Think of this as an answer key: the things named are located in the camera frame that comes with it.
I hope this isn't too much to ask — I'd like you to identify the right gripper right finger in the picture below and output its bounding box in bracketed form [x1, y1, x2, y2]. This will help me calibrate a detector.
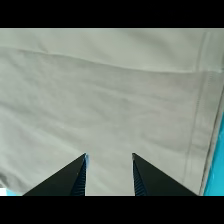
[131, 152, 198, 197]

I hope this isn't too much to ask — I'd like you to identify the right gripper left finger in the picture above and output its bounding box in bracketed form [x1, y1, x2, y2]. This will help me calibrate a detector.
[22, 152, 88, 197]

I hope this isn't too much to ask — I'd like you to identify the grey shirt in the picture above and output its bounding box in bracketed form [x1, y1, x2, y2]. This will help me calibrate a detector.
[0, 27, 224, 197]

